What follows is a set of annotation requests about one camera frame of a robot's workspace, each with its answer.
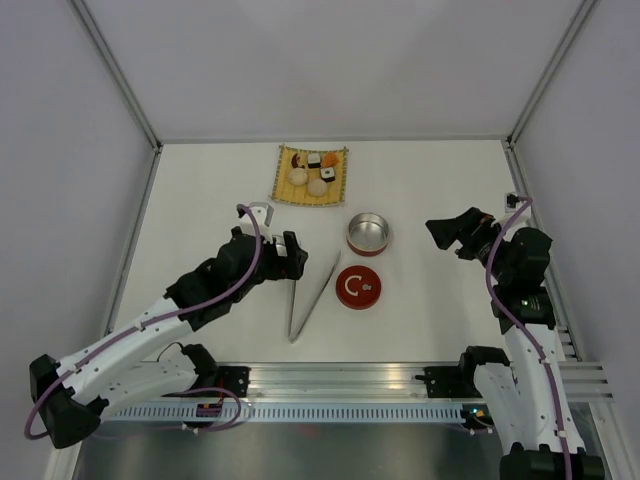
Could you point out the left aluminium frame post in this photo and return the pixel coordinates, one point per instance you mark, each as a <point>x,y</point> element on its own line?
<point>101,45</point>

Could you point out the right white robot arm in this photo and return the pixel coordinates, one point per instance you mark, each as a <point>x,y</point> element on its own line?
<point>521,384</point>

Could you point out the orange carrot piece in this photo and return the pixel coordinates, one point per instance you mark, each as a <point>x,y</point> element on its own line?
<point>330,160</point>

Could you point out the yellow bamboo mat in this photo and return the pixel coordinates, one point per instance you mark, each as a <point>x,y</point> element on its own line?
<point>283,192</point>

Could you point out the dark red sausage piece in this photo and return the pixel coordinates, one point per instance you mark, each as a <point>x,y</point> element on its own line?
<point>298,162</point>

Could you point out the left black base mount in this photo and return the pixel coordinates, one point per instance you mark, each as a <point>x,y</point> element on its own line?
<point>233,378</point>

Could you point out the white slotted cable duct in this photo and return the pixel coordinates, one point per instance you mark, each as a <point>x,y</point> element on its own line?
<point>159,411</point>

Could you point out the metal tongs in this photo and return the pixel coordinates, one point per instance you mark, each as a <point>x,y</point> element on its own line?
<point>296,327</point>

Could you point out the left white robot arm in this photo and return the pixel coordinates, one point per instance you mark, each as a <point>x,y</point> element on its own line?
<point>74,395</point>

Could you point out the sushi roll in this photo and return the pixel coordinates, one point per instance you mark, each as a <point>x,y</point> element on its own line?
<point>314,160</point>
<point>328,174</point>

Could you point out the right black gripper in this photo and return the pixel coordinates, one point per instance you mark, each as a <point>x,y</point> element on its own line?
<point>468,228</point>

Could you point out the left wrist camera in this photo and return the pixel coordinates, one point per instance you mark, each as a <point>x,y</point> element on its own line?
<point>263,213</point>

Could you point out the right aluminium frame post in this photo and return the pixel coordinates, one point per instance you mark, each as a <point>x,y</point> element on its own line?
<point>576,25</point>

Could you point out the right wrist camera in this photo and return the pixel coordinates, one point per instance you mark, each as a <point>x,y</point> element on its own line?
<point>513,201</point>

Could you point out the white bun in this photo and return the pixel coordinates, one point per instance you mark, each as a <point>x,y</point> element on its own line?
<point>298,177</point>
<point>317,187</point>

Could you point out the red lunch box container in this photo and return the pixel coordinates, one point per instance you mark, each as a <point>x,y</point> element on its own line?
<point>368,234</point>

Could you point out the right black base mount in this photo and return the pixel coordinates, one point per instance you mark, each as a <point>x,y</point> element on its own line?
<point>445,382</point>

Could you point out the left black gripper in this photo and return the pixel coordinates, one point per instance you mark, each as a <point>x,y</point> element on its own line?
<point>290,266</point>

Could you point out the aluminium frame post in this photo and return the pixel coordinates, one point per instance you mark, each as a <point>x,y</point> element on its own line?
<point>576,25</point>
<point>101,45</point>

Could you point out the aluminium front rail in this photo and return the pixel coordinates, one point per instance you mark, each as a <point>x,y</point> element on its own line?
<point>322,382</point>

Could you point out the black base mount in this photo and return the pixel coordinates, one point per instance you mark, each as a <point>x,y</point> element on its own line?
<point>445,382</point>
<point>233,378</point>

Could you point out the red lunch box lid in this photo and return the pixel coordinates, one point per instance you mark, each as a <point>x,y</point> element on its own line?
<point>358,287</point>

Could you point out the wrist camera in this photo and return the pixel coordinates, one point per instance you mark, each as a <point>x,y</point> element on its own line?
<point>263,213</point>
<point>513,201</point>

